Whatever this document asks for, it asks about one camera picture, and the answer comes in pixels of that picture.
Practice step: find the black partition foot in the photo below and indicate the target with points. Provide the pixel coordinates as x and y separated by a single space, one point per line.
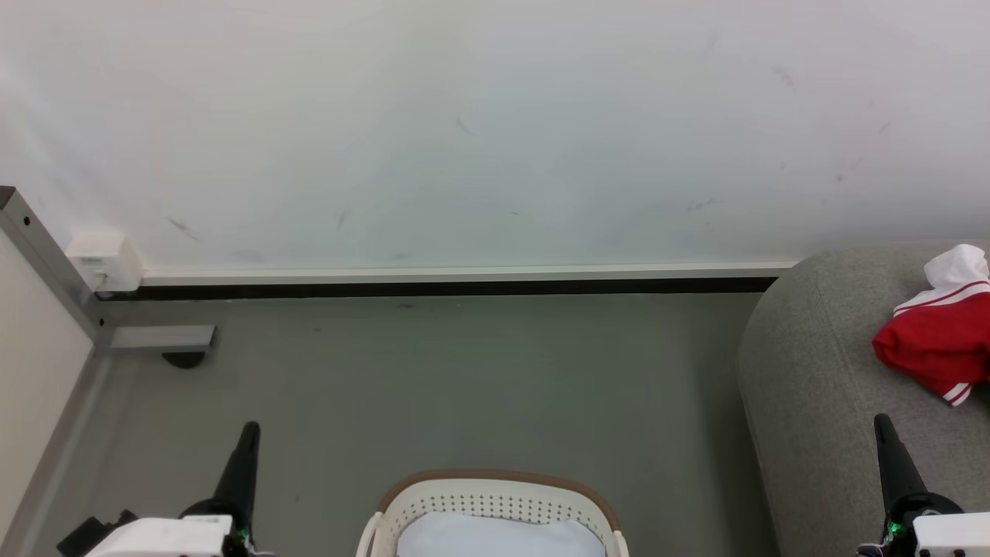
184 360

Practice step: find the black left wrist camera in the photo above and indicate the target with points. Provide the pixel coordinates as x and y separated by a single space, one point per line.
93 534

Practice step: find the beige partition panel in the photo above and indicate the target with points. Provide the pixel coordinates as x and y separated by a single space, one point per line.
35 356

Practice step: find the white perforated laundry basket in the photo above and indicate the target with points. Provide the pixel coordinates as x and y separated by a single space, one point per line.
495 495

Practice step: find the pale blue clothing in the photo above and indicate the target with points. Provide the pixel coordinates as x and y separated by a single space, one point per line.
499 538

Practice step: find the white wall baseboard strip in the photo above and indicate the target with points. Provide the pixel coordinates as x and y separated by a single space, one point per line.
464 276

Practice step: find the grey metal frame leg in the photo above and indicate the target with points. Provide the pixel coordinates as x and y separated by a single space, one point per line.
50 267

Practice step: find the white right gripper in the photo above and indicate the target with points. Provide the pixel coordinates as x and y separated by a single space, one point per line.
943 534

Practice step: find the red and white garment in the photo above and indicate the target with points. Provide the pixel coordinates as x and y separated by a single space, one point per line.
940 340

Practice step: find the white wall socket box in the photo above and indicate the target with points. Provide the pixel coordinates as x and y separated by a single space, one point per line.
104 261

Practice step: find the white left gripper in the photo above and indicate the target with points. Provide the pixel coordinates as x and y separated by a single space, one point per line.
166 538

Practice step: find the grey fabric sofa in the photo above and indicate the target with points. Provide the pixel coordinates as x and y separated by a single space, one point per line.
820 371

